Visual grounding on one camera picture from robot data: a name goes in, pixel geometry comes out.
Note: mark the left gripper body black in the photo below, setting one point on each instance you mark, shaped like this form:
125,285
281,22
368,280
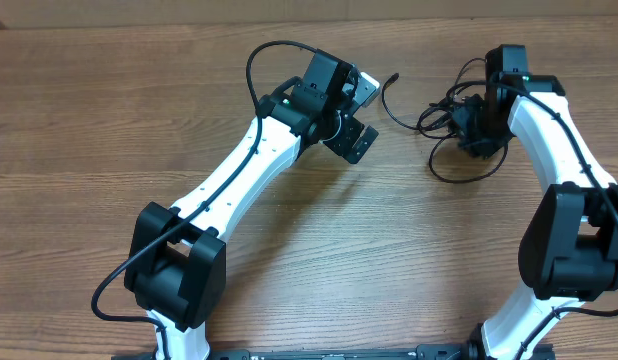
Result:
342,141

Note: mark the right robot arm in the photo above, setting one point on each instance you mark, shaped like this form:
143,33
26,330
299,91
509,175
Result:
568,255

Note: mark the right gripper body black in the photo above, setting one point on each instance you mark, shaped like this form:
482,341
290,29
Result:
478,128

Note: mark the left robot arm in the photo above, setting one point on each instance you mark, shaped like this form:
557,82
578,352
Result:
177,269

